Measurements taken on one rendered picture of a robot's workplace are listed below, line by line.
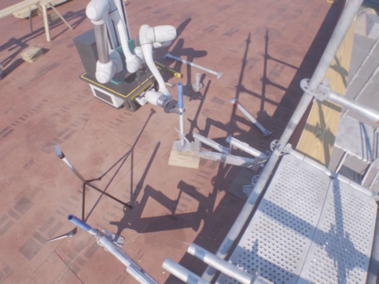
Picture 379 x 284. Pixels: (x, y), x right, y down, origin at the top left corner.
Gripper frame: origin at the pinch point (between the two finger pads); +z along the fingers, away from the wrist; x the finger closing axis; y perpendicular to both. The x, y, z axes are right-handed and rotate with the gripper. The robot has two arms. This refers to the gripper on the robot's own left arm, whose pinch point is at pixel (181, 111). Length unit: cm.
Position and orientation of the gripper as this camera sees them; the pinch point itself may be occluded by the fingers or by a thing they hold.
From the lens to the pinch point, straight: 170.6
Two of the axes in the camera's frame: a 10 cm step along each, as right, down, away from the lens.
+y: 0.0, -6.0, -8.0
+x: 5.7, -6.6, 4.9
